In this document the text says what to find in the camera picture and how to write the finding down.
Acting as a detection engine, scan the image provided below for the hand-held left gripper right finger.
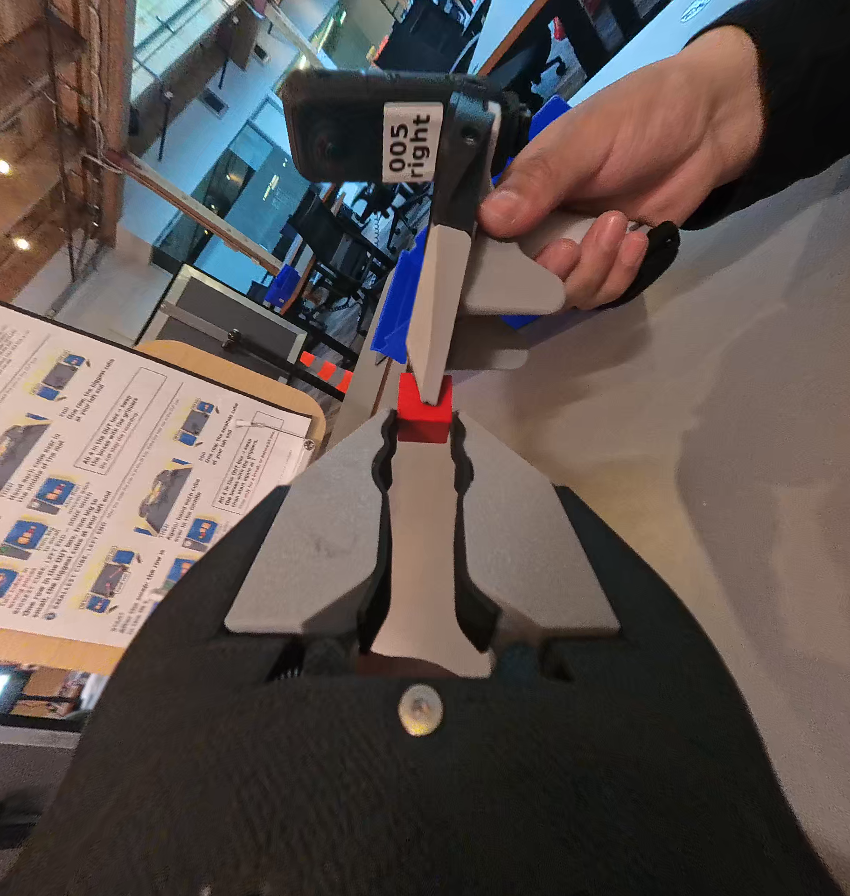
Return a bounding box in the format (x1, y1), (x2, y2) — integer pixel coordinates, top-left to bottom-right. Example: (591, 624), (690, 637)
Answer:
(452, 412), (622, 653)

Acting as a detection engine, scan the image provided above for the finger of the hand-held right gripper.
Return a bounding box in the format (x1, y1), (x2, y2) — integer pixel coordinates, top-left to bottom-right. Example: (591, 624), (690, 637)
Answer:
(445, 314), (531, 403)
(404, 220), (480, 408)

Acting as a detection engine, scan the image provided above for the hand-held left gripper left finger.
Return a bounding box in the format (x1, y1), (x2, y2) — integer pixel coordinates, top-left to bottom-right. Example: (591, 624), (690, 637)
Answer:
(224, 408), (399, 653)

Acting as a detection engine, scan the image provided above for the blue plastic bin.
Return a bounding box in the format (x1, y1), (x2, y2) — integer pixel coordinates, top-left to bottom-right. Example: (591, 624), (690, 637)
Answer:
(370, 94), (573, 365)

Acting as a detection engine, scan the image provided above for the red wooden cube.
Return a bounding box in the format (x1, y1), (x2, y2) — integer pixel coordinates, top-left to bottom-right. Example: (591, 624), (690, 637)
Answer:
(397, 373), (455, 444)

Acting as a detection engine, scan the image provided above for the person's right forearm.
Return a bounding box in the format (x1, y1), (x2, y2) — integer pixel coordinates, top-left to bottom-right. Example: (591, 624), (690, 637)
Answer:
(680, 0), (850, 233)

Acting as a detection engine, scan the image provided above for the grey desk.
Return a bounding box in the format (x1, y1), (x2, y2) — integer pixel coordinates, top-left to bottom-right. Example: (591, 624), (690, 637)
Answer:
(323, 150), (850, 841)

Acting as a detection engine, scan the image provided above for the person's right hand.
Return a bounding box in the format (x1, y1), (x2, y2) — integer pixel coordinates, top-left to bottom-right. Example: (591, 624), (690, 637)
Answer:
(478, 24), (765, 314)

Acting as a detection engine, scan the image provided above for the black office chair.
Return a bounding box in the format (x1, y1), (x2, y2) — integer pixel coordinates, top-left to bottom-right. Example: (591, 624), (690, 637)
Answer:
(288, 183), (394, 333)
(495, 14), (569, 95)

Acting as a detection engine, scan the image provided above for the orange traffic cone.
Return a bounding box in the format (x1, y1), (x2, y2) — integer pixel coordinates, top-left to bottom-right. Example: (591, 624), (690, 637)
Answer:
(298, 351), (356, 398)

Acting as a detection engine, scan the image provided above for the small blue bin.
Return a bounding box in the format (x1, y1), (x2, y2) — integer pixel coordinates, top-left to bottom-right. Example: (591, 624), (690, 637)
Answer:
(263, 265), (302, 314)

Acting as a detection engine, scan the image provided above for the printed instruction sheet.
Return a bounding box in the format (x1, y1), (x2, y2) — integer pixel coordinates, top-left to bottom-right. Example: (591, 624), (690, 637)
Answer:
(0, 295), (315, 648)

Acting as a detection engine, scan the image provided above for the grey framed monitor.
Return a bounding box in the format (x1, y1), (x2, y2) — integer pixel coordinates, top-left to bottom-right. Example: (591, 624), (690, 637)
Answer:
(141, 263), (308, 385)

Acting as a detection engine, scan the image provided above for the wooden support post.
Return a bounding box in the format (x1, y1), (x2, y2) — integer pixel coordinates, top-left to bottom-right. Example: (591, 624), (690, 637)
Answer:
(113, 149), (286, 275)

